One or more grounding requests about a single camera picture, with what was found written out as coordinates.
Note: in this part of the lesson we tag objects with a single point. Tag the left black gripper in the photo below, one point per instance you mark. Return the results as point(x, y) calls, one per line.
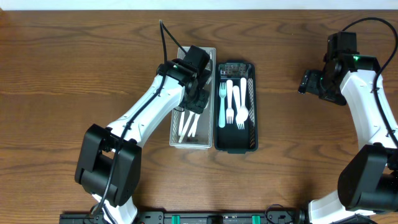
point(196, 102)

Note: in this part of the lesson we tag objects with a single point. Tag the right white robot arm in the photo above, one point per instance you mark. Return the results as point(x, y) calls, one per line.
point(368, 184)

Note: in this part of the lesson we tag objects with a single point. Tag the mint green plastic fork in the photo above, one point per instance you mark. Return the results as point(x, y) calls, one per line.
point(222, 112)

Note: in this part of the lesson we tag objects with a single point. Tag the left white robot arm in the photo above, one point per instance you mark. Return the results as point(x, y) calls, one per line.
point(109, 163)

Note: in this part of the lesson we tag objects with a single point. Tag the black perforated plastic basket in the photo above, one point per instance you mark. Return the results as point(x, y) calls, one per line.
point(230, 138)

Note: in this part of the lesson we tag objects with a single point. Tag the grey perforated plastic basket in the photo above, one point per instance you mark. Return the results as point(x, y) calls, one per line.
point(204, 134)

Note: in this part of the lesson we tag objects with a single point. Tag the white plastic fork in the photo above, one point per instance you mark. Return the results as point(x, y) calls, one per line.
point(237, 100)
point(229, 110)

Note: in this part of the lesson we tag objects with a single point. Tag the white plastic spoon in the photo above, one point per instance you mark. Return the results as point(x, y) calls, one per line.
point(181, 123)
point(193, 129)
point(243, 111)
point(185, 128)

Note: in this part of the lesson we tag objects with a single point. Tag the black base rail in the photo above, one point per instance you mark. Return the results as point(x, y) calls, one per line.
point(272, 216)

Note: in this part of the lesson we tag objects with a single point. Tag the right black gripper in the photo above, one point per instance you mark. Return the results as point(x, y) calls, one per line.
point(310, 82)

